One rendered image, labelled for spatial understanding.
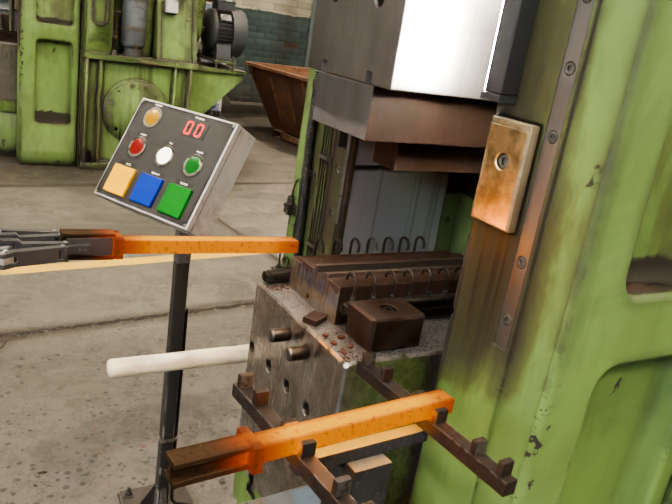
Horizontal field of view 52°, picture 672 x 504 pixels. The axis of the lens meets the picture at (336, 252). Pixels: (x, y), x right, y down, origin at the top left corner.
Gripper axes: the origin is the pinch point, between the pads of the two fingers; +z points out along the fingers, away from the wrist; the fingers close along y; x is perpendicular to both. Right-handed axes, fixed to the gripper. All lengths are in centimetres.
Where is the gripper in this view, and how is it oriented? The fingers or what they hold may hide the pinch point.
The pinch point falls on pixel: (88, 244)
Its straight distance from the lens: 117.5
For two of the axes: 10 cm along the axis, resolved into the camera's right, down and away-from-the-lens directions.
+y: 4.9, 3.4, -8.0
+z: 8.6, -0.4, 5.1
